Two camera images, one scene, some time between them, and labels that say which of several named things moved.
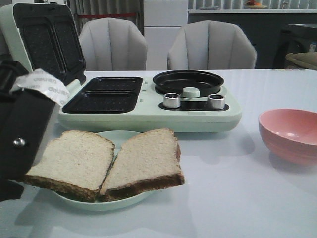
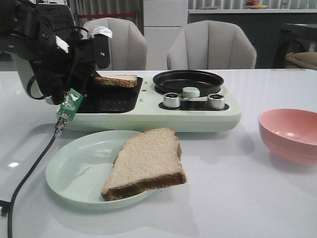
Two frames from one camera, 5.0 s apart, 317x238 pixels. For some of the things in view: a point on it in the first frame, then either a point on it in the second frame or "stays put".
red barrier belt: x=82 y=16 stays put
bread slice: x=149 y=161 stays put
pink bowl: x=290 y=134 stays put
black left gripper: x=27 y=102 → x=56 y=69
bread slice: x=75 y=165 → x=122 y=80
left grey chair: x=112 y=44 stays put
